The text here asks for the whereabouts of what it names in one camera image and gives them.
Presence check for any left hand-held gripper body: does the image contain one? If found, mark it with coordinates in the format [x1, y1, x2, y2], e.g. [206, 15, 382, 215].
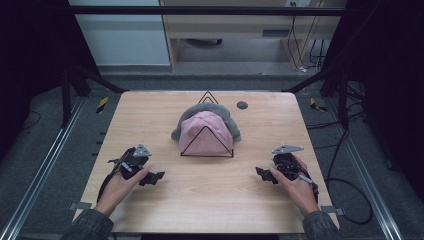
[107, 143, 153, 181]

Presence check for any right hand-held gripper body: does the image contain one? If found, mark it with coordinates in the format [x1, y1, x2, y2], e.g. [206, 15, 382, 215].
[271, 143, 310, 183]

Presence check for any black wire rack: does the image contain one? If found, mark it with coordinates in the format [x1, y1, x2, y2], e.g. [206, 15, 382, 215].
[180, 90, 235, 159]

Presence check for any pink knit hat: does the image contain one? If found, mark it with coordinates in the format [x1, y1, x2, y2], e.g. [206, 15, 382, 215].
[178, 110, 235, 157]

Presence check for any grey knit hat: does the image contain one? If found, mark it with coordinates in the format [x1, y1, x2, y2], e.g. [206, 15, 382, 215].
[170, 101, 242, 143]

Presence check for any person's right hand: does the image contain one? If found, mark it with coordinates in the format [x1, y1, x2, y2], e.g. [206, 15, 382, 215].
[269, 155, 320, 217]

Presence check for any person's left hand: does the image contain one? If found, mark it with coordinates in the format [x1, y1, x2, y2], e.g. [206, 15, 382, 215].
[94, 167, 150, 217]

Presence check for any tool on floor right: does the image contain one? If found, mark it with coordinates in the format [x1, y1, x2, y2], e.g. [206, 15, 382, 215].
[309, 97, 328, 113]

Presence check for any black metal stand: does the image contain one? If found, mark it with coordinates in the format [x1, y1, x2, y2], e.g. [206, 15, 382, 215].
[281, 64, 350, 129]
[60, 63, 129, 128]

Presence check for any white cabinet panel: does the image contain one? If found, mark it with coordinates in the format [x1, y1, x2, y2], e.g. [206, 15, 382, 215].
[68, 0, 172, 67]

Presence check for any black curtain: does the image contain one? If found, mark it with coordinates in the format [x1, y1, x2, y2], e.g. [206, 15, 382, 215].
[0, 0, 101, 161]
[321, 0, 424, 194]

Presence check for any right hand-held gripper cable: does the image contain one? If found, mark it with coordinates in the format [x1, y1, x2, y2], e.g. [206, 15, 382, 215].
[298, 173, 320, 203]

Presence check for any hand-held gripper cable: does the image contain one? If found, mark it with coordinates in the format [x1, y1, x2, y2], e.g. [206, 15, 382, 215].
[298, 173, 320, 203]
[96, 148, 134, 204]

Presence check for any left hand-held gripper cable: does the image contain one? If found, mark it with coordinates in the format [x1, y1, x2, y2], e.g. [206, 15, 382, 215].
[96, 148, 134, 204]

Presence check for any grey table corner bracket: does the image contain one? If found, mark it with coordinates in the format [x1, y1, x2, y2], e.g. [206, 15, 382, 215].
[321, 205, 345, 216]
[67, 201, 93, 212]

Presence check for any yellow-handled tool on floor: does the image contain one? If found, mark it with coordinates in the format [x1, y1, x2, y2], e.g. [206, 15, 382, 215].
[95, 96, 110, 115]

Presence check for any black floor cable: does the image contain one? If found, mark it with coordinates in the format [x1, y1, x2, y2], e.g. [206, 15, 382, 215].
[306, 83, 375, 226]

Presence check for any aluminium rail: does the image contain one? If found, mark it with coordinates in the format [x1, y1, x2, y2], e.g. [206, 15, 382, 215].
[0, 96, 88, 240]
[324, 96, 406, 240]

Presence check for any black horizontal frame bar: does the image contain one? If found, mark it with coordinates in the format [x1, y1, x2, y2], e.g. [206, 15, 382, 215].
[68, 5, 346, 17]

